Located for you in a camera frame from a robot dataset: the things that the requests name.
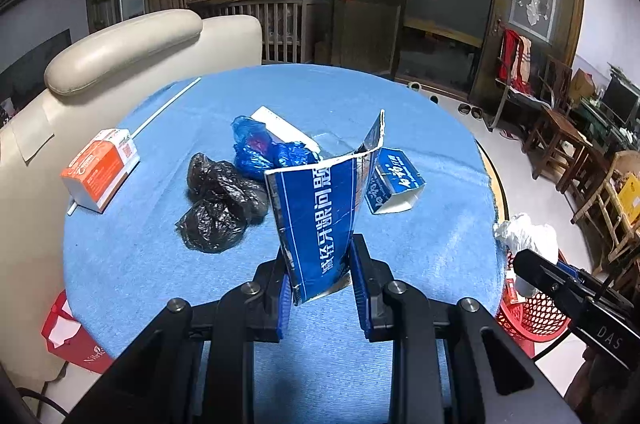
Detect small blue white box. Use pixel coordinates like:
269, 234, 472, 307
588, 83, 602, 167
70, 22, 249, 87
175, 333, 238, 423
365, 147, 427, 215

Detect blue plastic bag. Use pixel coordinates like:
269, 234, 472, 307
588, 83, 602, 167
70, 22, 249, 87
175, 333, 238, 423
231, 115, 321, 183

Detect yellow box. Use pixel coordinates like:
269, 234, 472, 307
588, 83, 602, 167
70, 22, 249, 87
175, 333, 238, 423
619, 173, 640, 225

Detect red paper bag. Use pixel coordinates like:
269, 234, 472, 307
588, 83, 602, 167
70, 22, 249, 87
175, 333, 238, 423
41, 290, 115, 375

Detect red mesh basket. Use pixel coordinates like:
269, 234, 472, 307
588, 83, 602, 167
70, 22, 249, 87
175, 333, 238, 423
495, 249, 571, 357

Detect orange white carton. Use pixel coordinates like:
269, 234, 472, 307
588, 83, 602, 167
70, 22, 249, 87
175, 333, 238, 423
61, 129, 141, 214

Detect torn blue carton piece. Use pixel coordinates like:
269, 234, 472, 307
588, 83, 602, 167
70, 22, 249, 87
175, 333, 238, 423
264, 109, 386, 306

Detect light bamboo chair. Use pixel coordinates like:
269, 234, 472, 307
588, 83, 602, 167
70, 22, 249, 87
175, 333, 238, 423
570, 149, 640, 265

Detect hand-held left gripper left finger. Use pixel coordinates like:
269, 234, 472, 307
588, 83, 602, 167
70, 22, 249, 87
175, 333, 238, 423
65, 249, 293, 424

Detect person's right forearm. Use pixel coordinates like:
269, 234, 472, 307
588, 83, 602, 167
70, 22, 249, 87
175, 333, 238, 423
564, 344, 640, 424

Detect wooden crib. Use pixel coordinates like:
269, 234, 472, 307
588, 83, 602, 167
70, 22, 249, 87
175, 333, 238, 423
190, 0, 333, 65

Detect brown cardboard box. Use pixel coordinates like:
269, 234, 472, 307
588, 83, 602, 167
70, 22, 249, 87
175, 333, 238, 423
570, 68, 597, 105

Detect red cloth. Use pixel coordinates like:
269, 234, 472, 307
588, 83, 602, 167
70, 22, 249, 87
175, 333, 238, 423
498, 29, 532, 95

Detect metal folding chair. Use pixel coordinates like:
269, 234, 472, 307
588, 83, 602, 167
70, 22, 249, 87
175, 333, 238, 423
487, 29, 551, 132

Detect thin white stick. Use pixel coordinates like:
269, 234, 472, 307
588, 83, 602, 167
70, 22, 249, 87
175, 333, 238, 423
67, 77, 202, 216

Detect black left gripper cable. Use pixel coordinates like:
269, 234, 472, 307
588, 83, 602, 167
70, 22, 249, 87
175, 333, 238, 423
15, 386, 68, 419

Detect cream leather sofa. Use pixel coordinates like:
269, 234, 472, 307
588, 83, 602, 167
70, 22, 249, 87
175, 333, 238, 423
0, 8, 263, 405

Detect dark wooden chair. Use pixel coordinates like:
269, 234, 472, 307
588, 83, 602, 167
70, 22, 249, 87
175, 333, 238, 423
522, 54, 593, 181

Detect black plastic bag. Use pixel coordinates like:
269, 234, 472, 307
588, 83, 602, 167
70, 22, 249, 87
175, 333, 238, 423
187, 153, 271, 222
175, 199, 248, 254

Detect black monitor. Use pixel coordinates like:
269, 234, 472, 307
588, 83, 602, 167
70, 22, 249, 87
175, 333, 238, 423
600, 72, 640, 126

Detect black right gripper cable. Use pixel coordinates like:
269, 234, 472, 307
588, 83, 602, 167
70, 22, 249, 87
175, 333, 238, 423
532, 326, 573, 360

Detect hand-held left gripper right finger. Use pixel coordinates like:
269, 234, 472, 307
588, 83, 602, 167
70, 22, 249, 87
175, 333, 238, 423
349, 233, 581, 424

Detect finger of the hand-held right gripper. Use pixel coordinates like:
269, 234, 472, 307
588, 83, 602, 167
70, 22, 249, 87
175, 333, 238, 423
513, 248, 583, 311
556, 260, 632, 302

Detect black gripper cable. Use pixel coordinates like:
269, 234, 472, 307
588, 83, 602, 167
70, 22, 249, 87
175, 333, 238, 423
15, 386, 68, 419
532, 326, 573, 360

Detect white plastic bag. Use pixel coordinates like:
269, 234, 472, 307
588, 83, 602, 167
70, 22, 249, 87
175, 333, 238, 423
493, 213, 559, 297

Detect blue tablecloth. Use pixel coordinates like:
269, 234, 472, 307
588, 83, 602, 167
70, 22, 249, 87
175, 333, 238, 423
62, 63, 508, 424

